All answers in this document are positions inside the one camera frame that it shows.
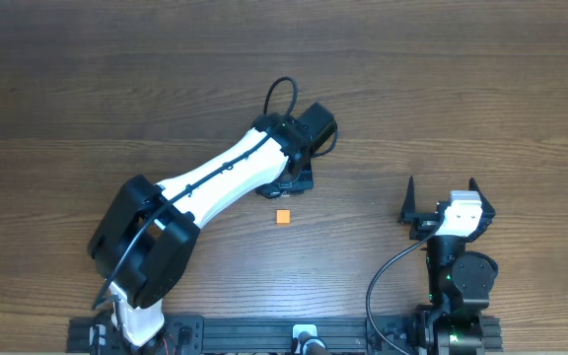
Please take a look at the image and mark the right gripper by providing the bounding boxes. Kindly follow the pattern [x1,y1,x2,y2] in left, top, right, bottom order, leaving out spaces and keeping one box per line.
[397,176,496,243]

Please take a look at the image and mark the mounting rail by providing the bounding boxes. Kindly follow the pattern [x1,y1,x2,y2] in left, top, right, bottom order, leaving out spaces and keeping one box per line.
[66,315,505,355]

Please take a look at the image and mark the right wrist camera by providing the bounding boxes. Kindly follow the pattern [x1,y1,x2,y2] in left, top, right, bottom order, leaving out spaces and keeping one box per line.
[435,190,483,238]

